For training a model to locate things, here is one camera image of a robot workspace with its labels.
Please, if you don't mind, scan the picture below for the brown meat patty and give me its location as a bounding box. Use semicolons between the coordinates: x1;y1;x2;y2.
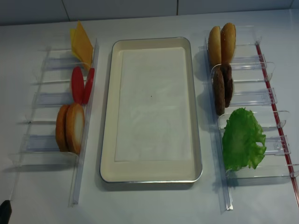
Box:
220;63;234;108
213;67;225;116

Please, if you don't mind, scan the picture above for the right bun half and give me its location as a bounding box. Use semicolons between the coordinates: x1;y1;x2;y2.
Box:
221;22;236;63

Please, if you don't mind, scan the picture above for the clear acrylic rack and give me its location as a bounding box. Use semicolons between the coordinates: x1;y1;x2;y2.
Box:
8;47;93;207
203;40;299;211

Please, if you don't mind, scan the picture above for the bun half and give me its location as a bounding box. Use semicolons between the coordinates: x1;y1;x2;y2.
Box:
221;22;236;63
208;26;221;67

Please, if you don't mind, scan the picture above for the cream metal tray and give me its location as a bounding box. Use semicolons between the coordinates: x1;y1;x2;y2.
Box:
100;37;203;183

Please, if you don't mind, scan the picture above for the right clear acrylic rack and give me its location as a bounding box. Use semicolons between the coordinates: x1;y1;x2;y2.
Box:
203;40;299;211

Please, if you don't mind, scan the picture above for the green lettuce leaf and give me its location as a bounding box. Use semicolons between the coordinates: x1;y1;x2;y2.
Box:
222;108;266;171

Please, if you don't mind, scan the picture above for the orange cheese slice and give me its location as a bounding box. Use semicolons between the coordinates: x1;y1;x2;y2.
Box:
72;21;93;70

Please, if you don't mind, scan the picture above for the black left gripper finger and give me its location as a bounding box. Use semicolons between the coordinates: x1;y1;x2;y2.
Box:
0;200;12;224

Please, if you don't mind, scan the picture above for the right red tomato slice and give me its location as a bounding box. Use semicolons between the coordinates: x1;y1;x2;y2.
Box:
83;68;95;105

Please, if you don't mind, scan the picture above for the right brown meat patty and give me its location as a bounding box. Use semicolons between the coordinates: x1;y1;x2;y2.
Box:
220;63;234;108

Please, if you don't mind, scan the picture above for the left bun half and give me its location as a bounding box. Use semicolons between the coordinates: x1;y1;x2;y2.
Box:
208;26;221;67

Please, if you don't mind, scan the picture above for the left red tomato slice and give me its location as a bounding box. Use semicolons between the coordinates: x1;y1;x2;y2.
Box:
71;66;84;105

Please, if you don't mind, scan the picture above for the left clear acrylic rack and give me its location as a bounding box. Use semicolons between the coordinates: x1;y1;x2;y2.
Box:
8;47;93;207

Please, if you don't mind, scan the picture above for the red tomato slice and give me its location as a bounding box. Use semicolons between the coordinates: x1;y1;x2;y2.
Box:
83;68;95;105
71;66;84;105

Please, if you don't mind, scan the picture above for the yellow cheese slice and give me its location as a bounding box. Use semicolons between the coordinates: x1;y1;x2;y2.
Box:
70;28;83;59

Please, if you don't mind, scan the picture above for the white paper liner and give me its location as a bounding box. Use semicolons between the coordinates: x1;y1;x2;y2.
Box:
115;47;192;161

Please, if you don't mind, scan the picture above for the left brown meat patty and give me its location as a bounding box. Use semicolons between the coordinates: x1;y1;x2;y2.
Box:
213;67;225;116

